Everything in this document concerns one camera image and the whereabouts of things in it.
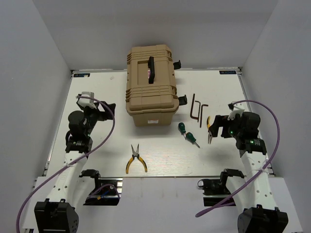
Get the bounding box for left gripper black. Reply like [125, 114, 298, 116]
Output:
[81, 101, 116, 136]

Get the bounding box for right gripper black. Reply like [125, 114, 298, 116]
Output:
[209, 113, 243, 139]

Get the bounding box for small dark red hex key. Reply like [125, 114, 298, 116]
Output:
[200, 104, 209, 128]

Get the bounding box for large dark red hex key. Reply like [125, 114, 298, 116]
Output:
[190, 94, 199, 121]

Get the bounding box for green handled screwdriver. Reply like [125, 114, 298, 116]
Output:
[186, 132, 200, 148]
[178, 122, 186, 139]

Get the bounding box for yellow long nose pliers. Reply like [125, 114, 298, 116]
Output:
[125, 143, 148, 174]

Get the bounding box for tan plastic toolbox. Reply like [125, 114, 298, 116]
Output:
[125, 44, 188, 127]

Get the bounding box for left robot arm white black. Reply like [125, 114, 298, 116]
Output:
[34, 98, 116, 233]

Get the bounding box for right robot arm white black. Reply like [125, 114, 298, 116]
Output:
[207, 110, 289, 233]

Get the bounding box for yellow orange pliers right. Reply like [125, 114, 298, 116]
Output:
[207, 116, 213, 144]

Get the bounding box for left blue table label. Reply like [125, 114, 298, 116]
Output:
[73, 73, 90, 78]

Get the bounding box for blue table label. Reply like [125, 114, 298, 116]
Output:
[219, 70, 237, 75]
[73, 73, 90, 78]

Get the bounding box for right blue table label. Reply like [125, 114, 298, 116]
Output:
[219, 70, 237, 75]

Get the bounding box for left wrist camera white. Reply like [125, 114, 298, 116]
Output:
[76, 92, 96, 109]

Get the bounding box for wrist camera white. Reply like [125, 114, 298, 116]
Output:
[227, 103, 245, 120]
[76, 92, 96, 109]

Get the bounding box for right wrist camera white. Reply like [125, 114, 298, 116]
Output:
[227, 103, 245, 120]

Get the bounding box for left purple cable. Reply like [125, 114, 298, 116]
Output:
[16, 96, 115, 233]

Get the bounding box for purple cable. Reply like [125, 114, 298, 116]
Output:
[16, 96, 115, 233]
[195, 100, 281, 218]

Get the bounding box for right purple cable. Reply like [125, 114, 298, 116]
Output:
[195, 100, 281, 218]

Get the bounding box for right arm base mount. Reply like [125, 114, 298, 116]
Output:
[197, 168, 244, 207]

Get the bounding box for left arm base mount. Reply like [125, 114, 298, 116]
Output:
[79, 169, 123, 206]

